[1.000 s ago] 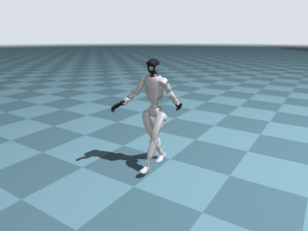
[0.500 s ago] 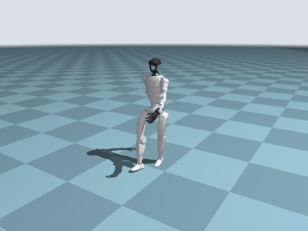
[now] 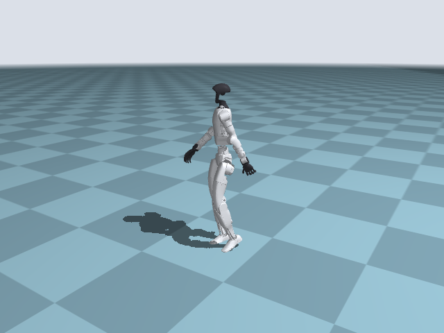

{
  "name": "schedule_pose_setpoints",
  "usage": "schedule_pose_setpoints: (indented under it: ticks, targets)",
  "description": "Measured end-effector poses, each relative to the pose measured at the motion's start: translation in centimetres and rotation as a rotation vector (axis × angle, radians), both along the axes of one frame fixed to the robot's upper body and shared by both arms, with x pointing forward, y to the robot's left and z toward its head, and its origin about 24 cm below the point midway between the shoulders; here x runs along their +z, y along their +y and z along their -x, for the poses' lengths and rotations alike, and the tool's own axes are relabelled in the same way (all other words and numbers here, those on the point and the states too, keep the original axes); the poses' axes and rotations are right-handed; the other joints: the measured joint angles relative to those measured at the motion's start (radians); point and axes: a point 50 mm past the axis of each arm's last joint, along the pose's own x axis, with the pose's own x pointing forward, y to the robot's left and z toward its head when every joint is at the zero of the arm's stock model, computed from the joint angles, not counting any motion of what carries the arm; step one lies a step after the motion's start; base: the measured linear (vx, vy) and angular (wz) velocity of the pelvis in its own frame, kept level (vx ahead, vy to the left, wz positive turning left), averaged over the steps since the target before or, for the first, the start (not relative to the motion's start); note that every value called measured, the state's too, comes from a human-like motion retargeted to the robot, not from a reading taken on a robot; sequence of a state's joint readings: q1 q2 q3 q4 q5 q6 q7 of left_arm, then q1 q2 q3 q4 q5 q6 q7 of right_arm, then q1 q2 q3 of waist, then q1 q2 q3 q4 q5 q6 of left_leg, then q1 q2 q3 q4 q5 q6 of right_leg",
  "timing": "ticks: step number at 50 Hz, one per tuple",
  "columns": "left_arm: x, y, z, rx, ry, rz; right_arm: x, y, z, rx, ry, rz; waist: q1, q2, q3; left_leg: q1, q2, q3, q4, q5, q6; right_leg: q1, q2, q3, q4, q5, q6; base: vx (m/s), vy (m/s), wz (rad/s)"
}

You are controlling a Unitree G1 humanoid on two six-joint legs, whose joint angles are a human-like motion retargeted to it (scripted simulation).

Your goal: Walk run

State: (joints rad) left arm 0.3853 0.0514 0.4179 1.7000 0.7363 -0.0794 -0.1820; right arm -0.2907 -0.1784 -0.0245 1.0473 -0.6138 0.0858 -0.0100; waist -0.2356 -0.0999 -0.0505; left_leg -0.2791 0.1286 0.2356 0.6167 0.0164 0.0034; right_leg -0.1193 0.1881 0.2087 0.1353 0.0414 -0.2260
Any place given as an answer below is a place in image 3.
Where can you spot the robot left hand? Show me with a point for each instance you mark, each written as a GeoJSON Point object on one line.
{"type": "Point", "coordinates": [248, 168]}

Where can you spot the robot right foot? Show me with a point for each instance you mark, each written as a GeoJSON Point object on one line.
{"type": "Point", "coordinates": [219, 239]}

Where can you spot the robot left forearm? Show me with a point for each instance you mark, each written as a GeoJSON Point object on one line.
{"type": "Point", "coordinates": [237, 147]}

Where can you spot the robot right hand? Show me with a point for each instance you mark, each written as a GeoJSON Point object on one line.
{"type": "Point", "coordinates": [190, 153]}

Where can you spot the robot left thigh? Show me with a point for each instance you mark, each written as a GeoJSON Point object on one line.
{"type": "Point", "coordinates": [220, 182]}

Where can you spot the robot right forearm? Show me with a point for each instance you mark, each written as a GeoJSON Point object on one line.
{"type": "Point", "coordinates": [201, 142]}

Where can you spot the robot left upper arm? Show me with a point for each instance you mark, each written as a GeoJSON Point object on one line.
{"type": "Point", "coordinates": [225, 119]}

